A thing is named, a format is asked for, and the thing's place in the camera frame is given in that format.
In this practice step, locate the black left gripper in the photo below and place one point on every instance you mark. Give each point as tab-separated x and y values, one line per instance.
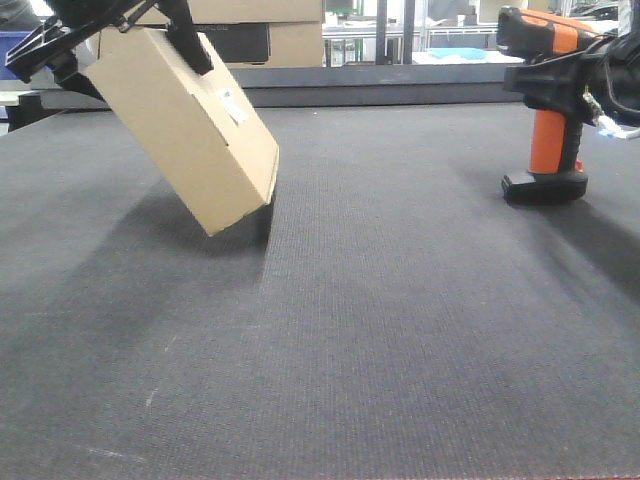
52	44

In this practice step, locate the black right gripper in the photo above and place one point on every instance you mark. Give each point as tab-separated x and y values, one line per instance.
557	82

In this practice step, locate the orange black barcode scanner gun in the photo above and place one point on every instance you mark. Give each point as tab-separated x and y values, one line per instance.
554	175

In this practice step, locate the small brown cardboard package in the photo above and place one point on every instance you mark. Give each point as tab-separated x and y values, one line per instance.
221	171

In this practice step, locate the upper stacked cardboard box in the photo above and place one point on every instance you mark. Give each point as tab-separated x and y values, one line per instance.
270	11

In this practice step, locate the lower cardboard box black window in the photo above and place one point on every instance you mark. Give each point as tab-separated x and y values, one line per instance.
269	45

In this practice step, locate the light blue tray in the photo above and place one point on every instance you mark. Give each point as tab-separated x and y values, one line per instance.
458	55

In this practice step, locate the white barcode label sticker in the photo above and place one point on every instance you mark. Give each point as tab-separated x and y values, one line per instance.
227	100

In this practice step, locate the grey raised table ledge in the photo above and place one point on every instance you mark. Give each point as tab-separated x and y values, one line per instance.
374	85

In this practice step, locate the dark grey table mat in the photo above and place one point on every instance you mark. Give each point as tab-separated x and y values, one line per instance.
400	321

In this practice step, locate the black vertical post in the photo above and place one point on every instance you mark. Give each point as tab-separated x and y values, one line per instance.
381	32

